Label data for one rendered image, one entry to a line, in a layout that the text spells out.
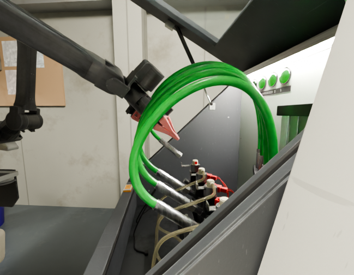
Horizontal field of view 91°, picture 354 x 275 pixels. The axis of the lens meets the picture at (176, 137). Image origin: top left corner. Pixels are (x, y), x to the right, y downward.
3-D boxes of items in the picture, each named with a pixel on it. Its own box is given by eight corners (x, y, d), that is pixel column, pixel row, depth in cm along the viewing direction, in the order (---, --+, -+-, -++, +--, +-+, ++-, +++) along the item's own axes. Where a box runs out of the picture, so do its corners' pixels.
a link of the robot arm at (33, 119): (16, 121, 80) (3, 120, 75) (31, 107, 79) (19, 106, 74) (28, 137, 80) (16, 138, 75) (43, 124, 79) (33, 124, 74)
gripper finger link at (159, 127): (189, 129, 47) (164, 103, 47) (171, 147, 48) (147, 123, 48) (191, 126, 53) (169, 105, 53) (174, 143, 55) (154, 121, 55)
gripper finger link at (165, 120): (183, 135, 47) (158, 110, 47) (165, 153, 49) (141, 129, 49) (185, 132, 54) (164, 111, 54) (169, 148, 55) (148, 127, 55)
